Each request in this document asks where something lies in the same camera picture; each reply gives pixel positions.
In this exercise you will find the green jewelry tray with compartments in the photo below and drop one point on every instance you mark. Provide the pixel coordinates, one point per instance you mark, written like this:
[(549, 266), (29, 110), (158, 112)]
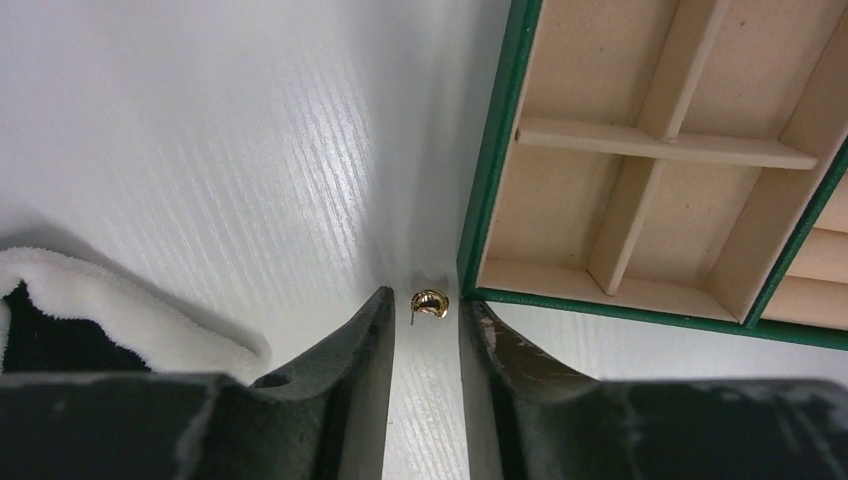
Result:
[(675, 162)]

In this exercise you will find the gold half hoop earring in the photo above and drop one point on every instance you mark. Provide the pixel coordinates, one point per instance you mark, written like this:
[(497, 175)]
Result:
[(429, 301)]

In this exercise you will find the black white striped cloth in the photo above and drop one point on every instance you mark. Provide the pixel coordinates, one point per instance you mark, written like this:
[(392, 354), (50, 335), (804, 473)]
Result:
[(68, 289)]

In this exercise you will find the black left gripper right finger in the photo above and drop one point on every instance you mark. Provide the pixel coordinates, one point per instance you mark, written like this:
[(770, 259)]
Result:
[(529, 416)]

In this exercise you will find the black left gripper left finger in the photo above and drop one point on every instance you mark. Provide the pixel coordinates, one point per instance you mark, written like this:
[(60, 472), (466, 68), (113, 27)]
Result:
[(75, 406)]

